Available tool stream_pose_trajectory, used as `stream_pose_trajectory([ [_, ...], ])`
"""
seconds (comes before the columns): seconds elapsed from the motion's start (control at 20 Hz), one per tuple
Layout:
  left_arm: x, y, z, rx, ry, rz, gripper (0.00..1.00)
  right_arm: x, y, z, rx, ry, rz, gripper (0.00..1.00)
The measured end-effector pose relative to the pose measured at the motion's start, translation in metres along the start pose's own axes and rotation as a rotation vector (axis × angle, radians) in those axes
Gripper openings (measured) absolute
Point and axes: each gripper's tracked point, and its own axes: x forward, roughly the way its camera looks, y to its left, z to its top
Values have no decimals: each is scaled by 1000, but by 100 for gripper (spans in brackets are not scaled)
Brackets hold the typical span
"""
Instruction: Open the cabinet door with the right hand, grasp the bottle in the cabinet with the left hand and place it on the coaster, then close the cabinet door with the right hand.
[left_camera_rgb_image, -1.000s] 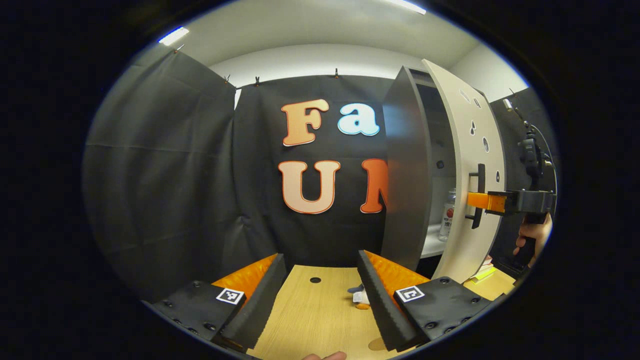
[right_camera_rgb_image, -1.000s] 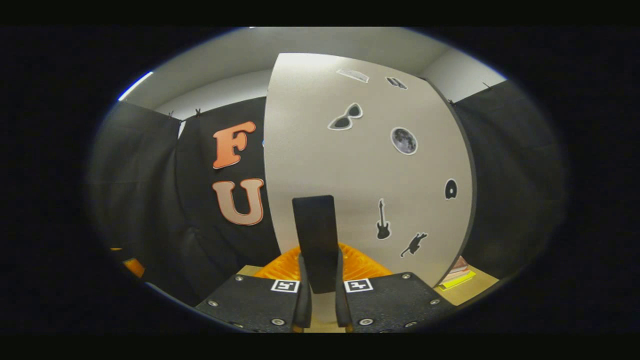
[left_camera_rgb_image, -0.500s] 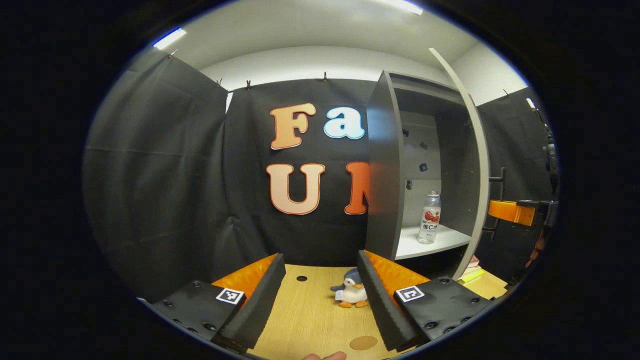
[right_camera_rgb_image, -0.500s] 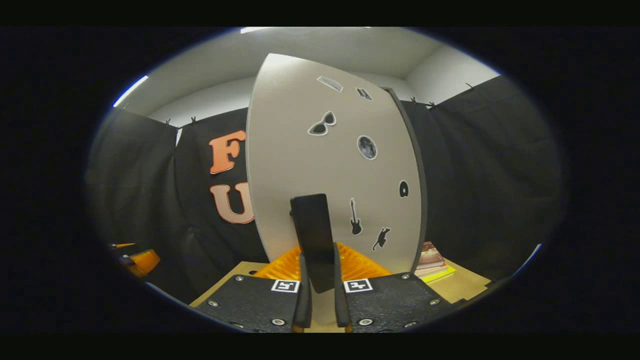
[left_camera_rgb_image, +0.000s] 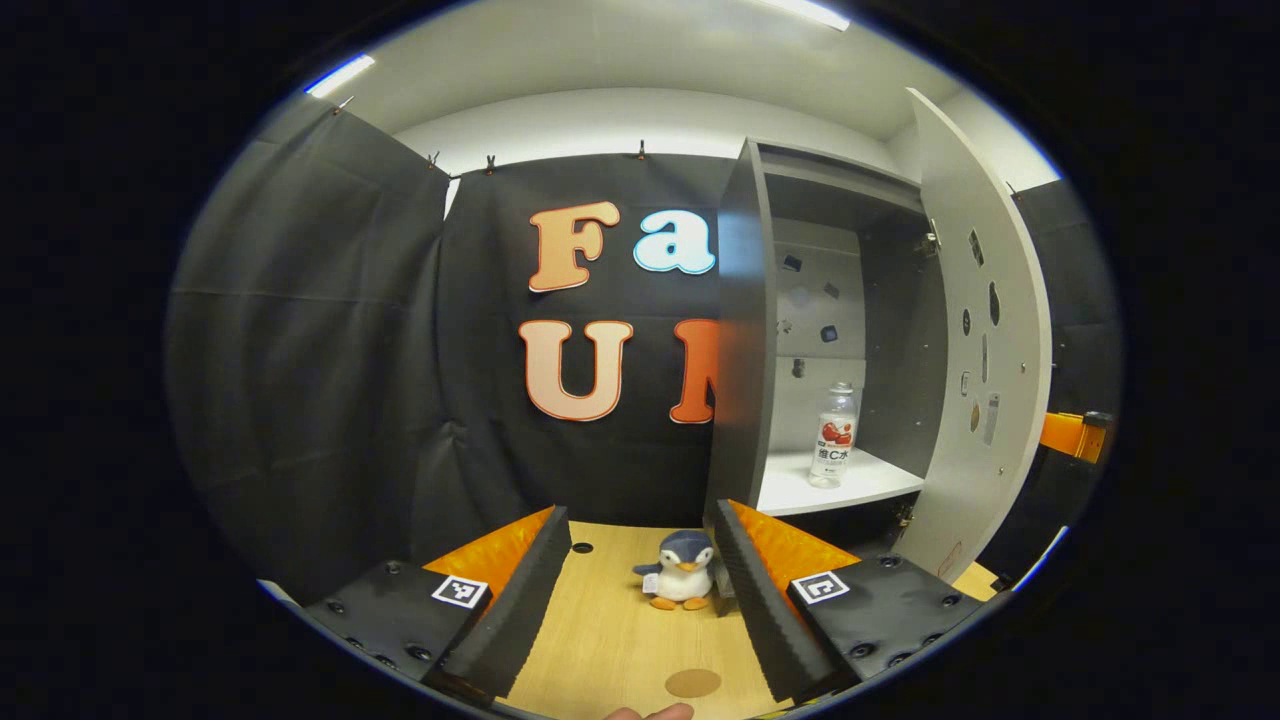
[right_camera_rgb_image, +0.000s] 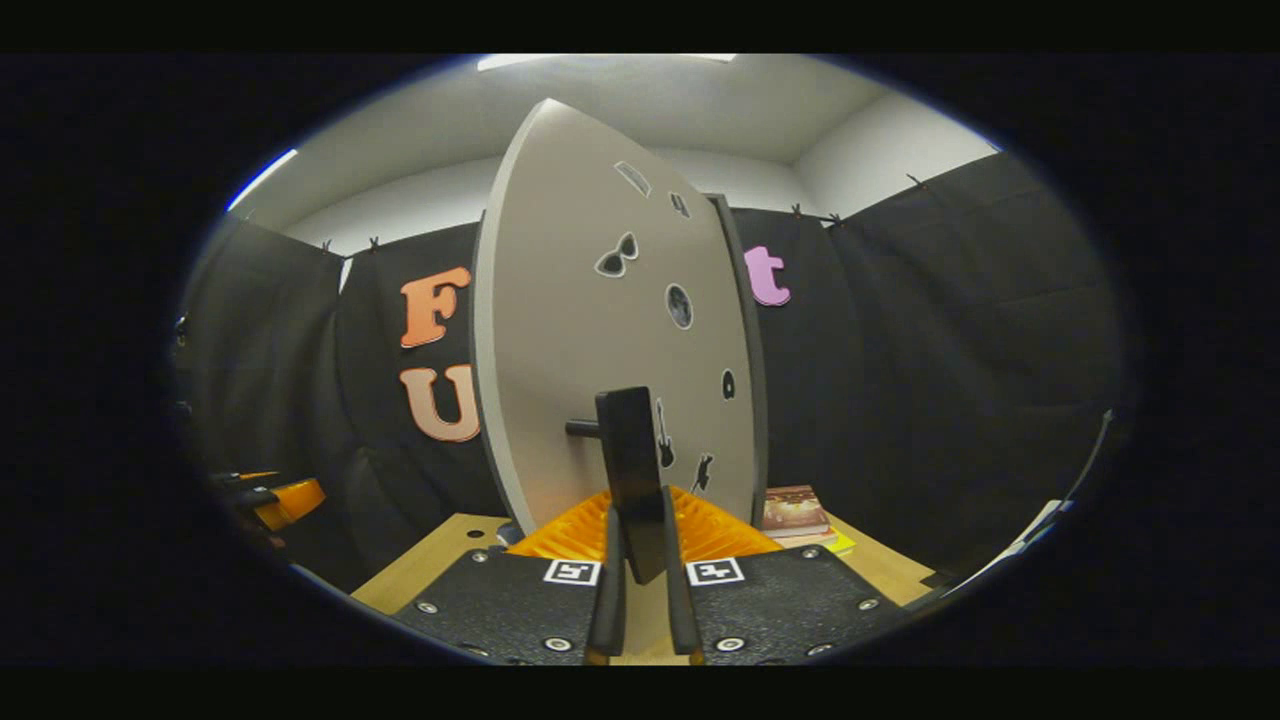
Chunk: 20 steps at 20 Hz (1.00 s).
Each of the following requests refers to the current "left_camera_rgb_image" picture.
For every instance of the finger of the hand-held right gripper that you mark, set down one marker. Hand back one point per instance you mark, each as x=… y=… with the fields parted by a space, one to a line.
x=1065 y=432

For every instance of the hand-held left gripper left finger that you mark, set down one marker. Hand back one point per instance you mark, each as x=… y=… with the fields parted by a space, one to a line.
x=520 y=610

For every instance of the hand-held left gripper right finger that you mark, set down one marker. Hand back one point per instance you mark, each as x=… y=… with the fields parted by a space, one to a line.
x=760 y=610

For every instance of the round brown coaster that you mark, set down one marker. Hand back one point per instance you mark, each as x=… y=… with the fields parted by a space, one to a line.
x=693 y=683

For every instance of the white cabinet door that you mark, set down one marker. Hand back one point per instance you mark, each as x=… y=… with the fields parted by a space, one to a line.
x=1015 y=330

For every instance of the clear plastic bottle red label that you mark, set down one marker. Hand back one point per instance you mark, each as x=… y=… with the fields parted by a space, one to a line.
x=833 y=440

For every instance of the grey cabinet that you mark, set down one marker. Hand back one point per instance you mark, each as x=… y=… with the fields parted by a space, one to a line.
x=742 y=350

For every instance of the metal door hinge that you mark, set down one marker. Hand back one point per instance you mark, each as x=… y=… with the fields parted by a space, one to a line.
x=905 y=517
x=929 y=240

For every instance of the penguin plush toy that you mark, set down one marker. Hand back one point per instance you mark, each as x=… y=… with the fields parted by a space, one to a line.
x=680 y=575

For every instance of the black backdrop cloth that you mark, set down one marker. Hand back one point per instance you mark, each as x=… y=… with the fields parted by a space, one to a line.
x=320 y=350

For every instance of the long ceiling light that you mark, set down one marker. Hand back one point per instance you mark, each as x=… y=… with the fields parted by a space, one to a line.
x=810 y=12

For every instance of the short ceiling light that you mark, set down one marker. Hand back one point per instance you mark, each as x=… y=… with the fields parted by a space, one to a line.
x=340 y=76

